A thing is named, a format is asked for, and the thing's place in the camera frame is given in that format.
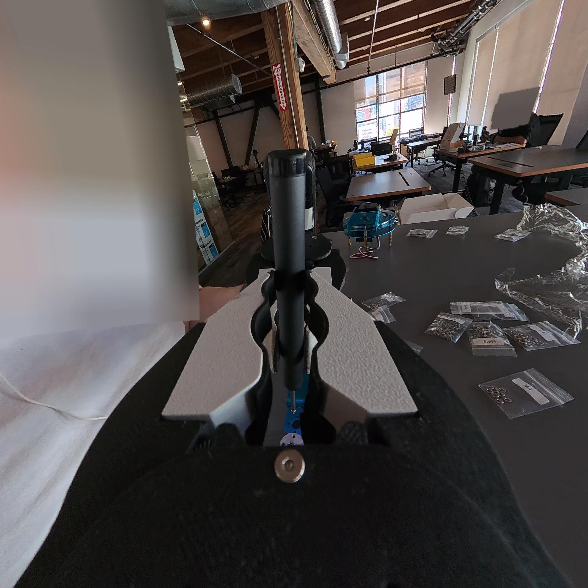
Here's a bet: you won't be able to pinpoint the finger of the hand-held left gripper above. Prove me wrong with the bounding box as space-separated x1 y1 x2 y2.
303 330 325 368
270 307 282 374

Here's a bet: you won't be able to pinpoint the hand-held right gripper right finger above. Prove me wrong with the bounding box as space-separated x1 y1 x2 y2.
305 269 419 427

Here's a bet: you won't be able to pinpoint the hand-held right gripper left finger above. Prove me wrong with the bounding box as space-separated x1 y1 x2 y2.
162 269 277 425

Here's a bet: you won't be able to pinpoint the black electric screwdriver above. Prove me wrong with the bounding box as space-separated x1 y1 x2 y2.
263 148 307 416

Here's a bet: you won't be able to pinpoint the blue metal bracket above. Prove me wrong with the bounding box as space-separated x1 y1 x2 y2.
279 374 307 443

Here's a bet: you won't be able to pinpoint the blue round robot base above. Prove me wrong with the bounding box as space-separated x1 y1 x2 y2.
342 202 398 247

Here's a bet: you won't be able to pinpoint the person's left forearm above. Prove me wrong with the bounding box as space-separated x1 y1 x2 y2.
184 284 245 334

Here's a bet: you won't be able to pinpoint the dark grey desk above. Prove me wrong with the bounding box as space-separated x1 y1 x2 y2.
322 206 588 588

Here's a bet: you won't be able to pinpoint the long dark office desk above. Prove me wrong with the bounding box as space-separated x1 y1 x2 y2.
465 145 588 216

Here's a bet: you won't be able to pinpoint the black office chair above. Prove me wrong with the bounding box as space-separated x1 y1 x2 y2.
316 164 353 227

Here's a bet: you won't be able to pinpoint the wooden top office table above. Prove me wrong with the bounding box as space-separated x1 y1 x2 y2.
345 167 433 204

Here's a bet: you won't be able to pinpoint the blue and white boxes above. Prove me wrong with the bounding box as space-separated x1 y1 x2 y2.
191 190 221 266

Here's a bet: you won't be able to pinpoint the white foam packaging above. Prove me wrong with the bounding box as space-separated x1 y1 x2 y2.
396 192 475 226

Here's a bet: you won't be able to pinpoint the wooden support column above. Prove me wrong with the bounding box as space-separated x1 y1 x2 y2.
261 0 309 153

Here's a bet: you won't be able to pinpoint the group of clear screw bags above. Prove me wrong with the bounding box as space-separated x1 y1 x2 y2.
361 225 581 420

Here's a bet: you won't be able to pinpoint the large paned window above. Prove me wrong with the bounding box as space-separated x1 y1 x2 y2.
355 61 429 140

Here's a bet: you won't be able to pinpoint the red fire extinguisher sign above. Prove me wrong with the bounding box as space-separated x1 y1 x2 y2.
271 62 289 113

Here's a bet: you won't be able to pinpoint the person's white shirt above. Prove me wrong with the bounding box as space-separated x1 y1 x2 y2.
0 321 205 588

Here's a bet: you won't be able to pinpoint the crumpled clear plastic wrap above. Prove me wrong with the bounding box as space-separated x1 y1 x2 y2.
494 203 588 340

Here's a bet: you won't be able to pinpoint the black computer monitor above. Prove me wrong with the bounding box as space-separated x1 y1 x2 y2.
525 112 564 149

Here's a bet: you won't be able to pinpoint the beige roller blinds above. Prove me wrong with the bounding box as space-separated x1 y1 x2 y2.
472 0 567 131

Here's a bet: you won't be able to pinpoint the red and white servo cable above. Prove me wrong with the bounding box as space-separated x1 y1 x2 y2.
349 238 383 261

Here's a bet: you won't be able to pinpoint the white drawstring cord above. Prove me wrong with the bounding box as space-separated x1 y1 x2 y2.
0 371 109 421

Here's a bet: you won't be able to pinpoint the ribbed wall air duct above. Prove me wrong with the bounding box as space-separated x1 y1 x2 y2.
186 73 243 109

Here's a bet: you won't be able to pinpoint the silver ceiling air duct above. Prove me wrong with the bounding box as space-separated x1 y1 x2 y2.
309 0 351 70

